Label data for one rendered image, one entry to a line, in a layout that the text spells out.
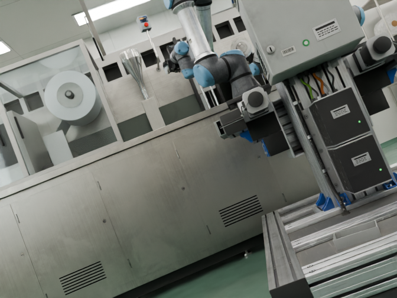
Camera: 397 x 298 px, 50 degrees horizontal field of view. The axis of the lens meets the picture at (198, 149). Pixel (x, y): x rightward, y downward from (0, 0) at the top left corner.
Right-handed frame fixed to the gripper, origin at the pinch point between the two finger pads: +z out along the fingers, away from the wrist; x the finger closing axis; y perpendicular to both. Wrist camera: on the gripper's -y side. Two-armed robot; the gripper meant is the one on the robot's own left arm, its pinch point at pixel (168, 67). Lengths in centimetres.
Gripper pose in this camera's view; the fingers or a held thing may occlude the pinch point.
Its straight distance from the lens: 262.9
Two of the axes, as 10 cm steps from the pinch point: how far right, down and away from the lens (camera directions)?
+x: 9.3, -2.1, 3.1
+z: -2.8, 1.9, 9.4
